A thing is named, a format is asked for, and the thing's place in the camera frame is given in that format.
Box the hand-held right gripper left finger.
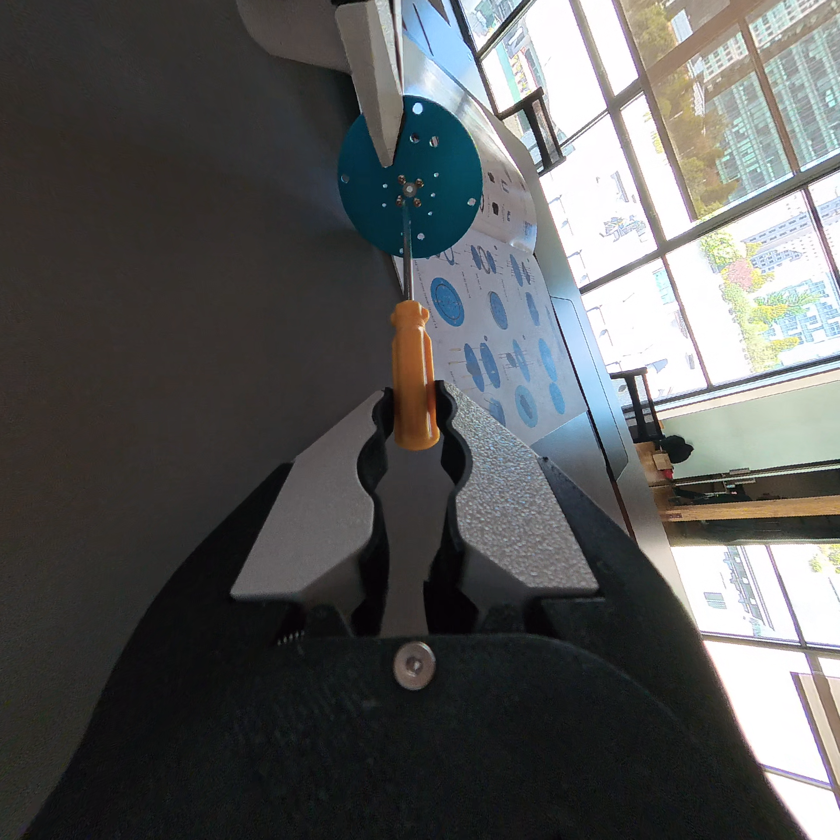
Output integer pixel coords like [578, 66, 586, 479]
[230, 389, 395, 636]

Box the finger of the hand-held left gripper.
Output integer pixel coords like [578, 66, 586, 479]
[335, 0, 404, 167]

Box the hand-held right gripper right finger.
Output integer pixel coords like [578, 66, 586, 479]
[428, 386, 601, 636]

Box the blue round metal plate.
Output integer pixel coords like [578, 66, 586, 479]
[338, 95, 484, 259]

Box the yellow-handled screwdriver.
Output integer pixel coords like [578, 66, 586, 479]
[390, 187, 442, 452]

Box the open assembly manual booklet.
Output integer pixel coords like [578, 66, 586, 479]
[392, 0, 589, 448]

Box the black chair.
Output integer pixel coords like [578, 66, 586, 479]
[499, 88, 567, 175]
[610, 367, 694, 462]

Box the large glass window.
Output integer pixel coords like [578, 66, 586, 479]
[453, 0, 840, 840]

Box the desk cable hatch cover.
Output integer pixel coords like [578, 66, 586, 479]
[530, 295, 632, 487]

